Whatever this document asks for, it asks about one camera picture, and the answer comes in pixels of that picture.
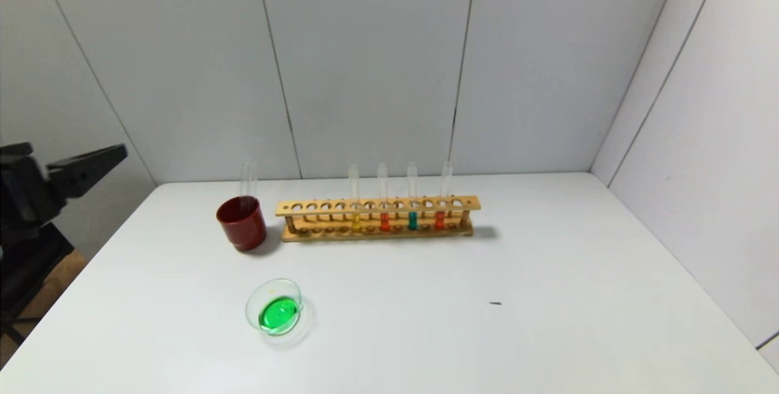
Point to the black equipment cart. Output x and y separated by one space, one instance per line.
36 269

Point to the clear glass dish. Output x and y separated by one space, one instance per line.
280 315

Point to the blue pigment glass test tube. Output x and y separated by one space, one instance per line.
412 220
253 184

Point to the orange pigment glass test tube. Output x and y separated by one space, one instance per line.
439 220
384 221

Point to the yellow pigment glass test tube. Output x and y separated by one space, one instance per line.
245 184
356 223

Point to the wooden test tube rack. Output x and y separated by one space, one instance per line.
426 233

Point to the dark red plastic cup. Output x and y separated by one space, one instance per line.
242 229

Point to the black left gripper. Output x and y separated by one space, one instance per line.
25 186

